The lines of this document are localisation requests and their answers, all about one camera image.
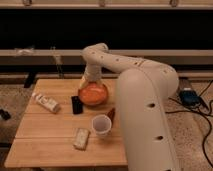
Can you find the black rectangular block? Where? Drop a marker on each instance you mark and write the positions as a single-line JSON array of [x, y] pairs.
[[77, 105]]

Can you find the orange bowl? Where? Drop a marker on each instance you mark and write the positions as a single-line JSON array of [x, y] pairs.
[[93, 94]]

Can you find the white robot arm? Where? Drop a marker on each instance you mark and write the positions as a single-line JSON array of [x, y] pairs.
[[141, 88]]

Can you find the blue power adapter box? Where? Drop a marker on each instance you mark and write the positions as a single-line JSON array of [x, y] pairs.
[[189, 97]]

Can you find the white sponge block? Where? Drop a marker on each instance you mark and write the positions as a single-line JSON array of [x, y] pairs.
[[81, 138]]

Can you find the wooden table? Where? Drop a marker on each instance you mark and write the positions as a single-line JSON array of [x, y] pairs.
[[44, 139]]

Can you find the red chili pepper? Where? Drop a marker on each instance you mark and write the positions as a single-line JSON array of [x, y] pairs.
[[111, 114]]

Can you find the translucent plastic cup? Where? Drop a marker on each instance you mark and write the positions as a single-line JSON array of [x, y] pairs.
[[101, 125]]

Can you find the black object on floor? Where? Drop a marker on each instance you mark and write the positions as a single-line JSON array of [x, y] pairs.
[[4, 114]]

